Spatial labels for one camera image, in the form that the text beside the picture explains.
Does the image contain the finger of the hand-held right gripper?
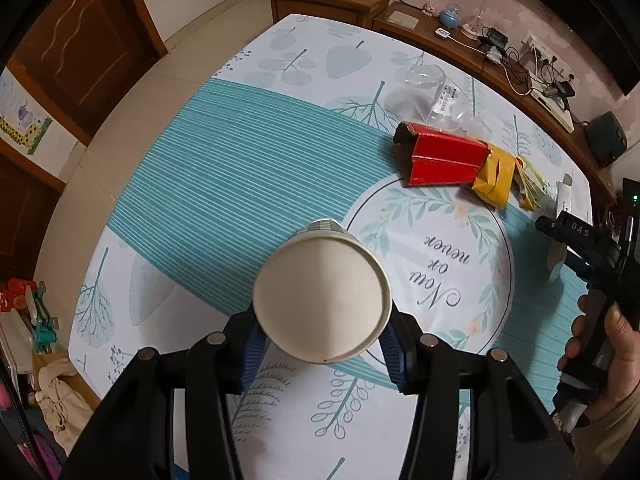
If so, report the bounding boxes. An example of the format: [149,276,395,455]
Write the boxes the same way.
[535,211,571,248]
[564,252,593,283]

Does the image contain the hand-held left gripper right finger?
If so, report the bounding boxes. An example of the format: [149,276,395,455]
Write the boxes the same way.
[378,302,576,480]

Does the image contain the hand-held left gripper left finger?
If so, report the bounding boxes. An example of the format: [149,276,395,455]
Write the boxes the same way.
[60,311,269,480]

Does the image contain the white grey carton box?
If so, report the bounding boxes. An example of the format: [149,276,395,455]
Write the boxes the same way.
[546,174,574,281]

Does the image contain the yellow packet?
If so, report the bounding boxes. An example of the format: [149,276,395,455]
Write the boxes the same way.
[471,142,518,209]

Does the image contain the grey checked paper cup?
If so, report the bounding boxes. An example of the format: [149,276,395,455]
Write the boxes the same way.
[252,217,393,365]

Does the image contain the red carton box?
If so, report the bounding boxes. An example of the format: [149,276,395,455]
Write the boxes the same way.
[393,121,490,187]

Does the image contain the clear plastic container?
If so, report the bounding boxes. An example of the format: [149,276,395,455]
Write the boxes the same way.
[385,62,493,143]

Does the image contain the person's right forearm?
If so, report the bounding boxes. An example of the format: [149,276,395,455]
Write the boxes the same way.
[570,387,640,480]

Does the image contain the person's right hand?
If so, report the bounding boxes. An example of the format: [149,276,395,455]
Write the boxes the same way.
[557,294,640,413]

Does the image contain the black speaker box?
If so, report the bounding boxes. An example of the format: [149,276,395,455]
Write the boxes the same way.
[585,111,628,167]

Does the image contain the white power strip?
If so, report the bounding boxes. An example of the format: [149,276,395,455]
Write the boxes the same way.
[530,87,576,133]

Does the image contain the wooden television console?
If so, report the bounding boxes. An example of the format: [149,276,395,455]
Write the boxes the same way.
[372,2,618,206]

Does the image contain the beige cloth bag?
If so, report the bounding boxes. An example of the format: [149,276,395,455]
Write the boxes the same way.
[35,352,96,456]

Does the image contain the leaf printed tablecloth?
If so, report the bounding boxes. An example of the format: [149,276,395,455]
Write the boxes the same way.
[67,12,593,480]

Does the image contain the teal plastic tool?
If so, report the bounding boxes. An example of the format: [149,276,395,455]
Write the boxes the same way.
[20,285,59,356]

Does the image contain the glass dome ornament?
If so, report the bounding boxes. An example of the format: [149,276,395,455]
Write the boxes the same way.
[460,12,483,39]

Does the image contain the black television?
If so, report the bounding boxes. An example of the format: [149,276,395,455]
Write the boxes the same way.
[475,0,640,97]

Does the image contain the blue round ornament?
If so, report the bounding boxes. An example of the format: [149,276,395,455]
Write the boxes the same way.
[439,2,463,28]

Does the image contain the brown wooden cabinet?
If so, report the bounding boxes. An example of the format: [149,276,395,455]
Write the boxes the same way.
[0,137,66,281]

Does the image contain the wooden side cabinet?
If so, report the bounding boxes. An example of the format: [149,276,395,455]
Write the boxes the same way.
[264,0,396,29]

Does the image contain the wooden door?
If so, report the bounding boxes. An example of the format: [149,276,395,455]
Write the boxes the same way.
[15,0,168,146]

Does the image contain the white wall sockets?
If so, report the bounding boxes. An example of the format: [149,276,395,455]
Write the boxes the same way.
[520,30,559,64]

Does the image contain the giraffe wall poster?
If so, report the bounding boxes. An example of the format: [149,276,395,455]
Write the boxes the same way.
[0,67,53,156]

